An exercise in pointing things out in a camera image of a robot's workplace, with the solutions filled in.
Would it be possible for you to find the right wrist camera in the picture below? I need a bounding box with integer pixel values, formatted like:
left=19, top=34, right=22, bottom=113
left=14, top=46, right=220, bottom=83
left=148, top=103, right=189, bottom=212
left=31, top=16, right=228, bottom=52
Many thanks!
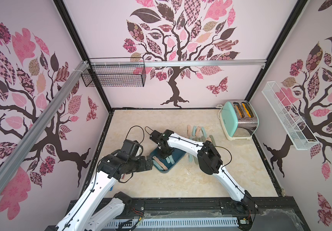
left=150, top=130, right=165, bottom=145

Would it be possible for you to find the mint green toaster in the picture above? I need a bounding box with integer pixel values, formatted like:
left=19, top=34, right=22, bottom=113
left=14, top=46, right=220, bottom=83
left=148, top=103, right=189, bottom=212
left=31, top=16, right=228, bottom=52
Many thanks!
left=218, top=100, right=259, bottom=141

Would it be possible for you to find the teal plastic storage box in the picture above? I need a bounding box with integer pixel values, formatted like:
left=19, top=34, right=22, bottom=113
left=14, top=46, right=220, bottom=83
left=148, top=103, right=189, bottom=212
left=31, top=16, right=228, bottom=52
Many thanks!
left=150, top=148, right=186, bottom=173

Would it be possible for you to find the mint fruit knife in box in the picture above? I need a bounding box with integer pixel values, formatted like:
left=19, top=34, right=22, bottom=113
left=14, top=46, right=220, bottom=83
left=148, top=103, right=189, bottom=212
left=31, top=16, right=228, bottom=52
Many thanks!
left=169, top=156, right=175, bottom=164

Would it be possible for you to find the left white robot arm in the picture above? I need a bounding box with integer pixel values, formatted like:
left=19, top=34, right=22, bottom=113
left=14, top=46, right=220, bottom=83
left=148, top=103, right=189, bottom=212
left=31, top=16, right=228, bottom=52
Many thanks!
left=46, top=157, right=135, bottom=231

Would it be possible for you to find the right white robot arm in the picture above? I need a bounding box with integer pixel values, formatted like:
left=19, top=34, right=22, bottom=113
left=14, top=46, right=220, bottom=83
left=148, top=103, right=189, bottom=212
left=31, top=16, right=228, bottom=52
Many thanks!
left=150, top=130, right=258, bottom=211

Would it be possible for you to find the short pink fruit knife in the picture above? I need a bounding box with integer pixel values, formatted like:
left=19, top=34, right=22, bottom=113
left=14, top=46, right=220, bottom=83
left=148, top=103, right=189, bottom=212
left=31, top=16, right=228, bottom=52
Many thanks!
left=187, top=125, right=192, bottom=136

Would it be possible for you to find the white wire shelf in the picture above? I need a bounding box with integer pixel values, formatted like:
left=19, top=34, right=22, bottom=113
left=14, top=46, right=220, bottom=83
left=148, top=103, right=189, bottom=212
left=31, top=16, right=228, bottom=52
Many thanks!
left=262, top=81, right=320, bottom=151

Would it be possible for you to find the long pink fruit knife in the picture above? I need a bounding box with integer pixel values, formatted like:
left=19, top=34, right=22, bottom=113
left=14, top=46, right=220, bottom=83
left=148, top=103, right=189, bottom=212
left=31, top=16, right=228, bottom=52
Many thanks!
left=152, top=156, right=168, bottom=171

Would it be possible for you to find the black wire basket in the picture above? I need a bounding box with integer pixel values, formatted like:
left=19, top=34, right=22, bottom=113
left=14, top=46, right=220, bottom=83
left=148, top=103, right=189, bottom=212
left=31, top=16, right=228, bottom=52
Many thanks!
left=81, top=56, right=146, bottom=87

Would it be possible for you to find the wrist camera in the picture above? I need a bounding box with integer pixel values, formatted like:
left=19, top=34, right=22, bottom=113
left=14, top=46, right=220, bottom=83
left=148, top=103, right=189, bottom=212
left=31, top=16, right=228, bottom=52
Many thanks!
left=150, top=130, right=165, bottom=145
left=121, top=139, right=143, bottom=159

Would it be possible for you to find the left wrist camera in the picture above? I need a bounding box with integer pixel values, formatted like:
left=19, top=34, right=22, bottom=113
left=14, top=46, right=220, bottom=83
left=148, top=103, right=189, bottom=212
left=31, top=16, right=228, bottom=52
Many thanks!
left=121, top=139, right=143, bottom=159

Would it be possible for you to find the white slotted cable duct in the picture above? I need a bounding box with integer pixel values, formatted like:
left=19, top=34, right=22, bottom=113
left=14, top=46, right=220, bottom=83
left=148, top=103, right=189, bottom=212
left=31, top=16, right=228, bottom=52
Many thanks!
left=104, top=217, right=239, bottom=231

